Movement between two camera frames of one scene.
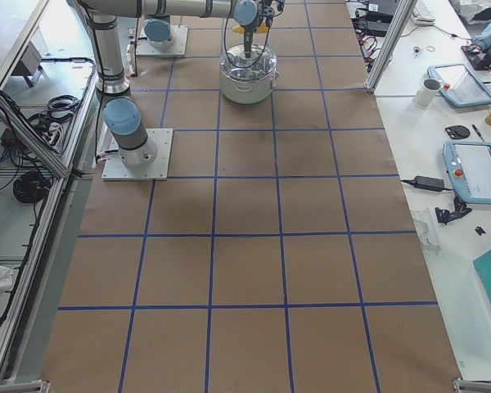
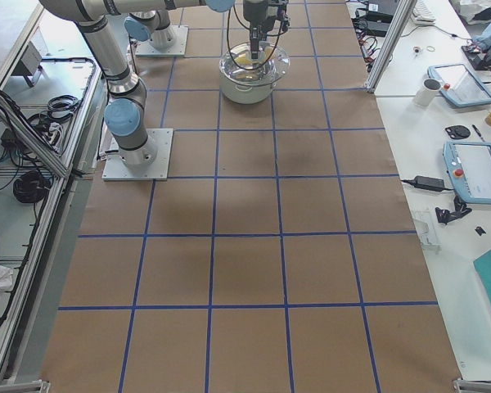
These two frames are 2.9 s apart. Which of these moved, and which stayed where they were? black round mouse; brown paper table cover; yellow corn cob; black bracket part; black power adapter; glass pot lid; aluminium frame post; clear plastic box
Moved: yellow corn cob; glass pot lid
Stayed: black power adapter; black bracket part; black round mouse; aluminium frame post; clear plastic box; brown paper table cover
